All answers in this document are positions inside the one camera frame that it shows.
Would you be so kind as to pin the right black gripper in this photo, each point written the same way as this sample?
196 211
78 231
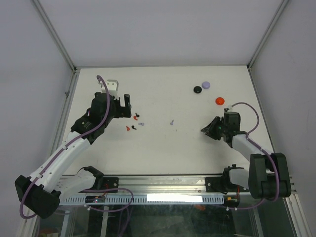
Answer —
209 130

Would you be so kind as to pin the slotted cable duct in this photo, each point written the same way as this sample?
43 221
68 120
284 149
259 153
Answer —
150 199

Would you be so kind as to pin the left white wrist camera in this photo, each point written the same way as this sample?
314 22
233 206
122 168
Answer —
112 86

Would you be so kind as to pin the red earbud charging case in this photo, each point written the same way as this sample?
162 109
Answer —
220 101

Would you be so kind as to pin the purple earbud charging case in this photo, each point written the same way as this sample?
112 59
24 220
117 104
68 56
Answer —
205 85

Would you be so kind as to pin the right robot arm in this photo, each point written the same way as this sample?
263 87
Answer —
267 176

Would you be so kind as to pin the black earbud charging case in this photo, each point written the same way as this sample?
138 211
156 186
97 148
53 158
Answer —
197 89

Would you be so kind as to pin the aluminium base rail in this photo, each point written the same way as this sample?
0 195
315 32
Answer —
168 184

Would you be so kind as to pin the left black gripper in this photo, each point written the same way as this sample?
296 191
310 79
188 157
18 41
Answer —
123 111

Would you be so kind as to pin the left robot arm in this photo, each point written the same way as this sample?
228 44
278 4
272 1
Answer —
41 192

